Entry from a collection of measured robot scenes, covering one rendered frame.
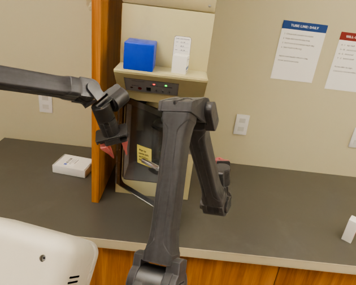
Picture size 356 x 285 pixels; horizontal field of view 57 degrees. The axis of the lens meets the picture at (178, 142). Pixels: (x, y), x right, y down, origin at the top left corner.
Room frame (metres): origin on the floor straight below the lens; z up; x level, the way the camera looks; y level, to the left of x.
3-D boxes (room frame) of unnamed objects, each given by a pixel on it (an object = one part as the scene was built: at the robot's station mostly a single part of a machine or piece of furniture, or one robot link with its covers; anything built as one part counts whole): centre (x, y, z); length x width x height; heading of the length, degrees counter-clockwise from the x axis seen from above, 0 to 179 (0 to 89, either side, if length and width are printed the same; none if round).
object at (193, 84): (1.15, 0.09, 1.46); 0.32 x 0.11 x 0.10; 91
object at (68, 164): (1.35, 0.48, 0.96); 0.16 x 0.12 x 0.04; 83
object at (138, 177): (1.11, 0.11, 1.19); 0.30 x 0.01 x 0.40; 54
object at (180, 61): (1.15, 0.02, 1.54); 0.05 x 0.05 x 0.06; 81
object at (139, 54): (1.15, 0.17, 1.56); 0.10 x 0.10 x 0.09; 1
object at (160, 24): (1.34, 0.09, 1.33); 0.32 x 0.25 x 0.77; 91
